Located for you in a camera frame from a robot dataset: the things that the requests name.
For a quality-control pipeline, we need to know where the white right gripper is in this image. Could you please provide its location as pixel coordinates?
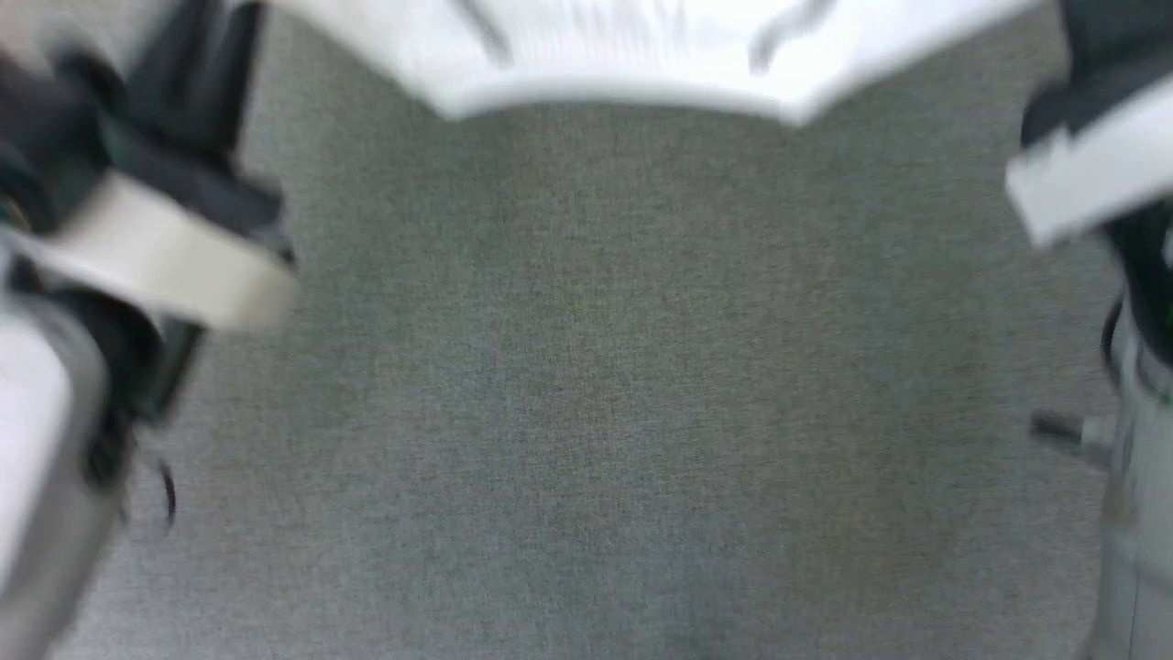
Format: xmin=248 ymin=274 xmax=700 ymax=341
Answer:
xmin=1003 ymin=0 xmax=1173 ymax=250

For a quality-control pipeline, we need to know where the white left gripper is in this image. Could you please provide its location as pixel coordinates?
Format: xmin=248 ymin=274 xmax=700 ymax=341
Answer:
xmin=0 ymin=0 xmax=301 ymax=333

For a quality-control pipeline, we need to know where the white long-sleeve garment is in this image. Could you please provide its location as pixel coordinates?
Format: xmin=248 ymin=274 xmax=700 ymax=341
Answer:
xmin=266 ymin=0 xmax=1046 ymax=127

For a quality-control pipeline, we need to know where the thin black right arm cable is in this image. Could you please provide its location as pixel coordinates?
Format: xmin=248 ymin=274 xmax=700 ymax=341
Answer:
xmin=1100 ymin=293 xmax=1128 ymax=391

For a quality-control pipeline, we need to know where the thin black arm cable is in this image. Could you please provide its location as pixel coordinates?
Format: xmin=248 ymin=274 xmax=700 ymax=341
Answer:
xmin=1100 ymin=293 xmax=1128 ymax=391
xmin=156 ymin=456 xmax=178 ymax=531

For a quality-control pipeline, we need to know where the grey cable connector plug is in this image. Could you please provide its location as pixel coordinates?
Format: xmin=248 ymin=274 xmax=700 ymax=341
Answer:
xmin=1028 ymin=410 xmax=1117 ymax=464

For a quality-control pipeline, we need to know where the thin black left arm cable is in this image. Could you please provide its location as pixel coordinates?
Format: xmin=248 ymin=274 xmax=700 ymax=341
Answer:
xmin=156 ymin=456 xmax=178 ymax=531

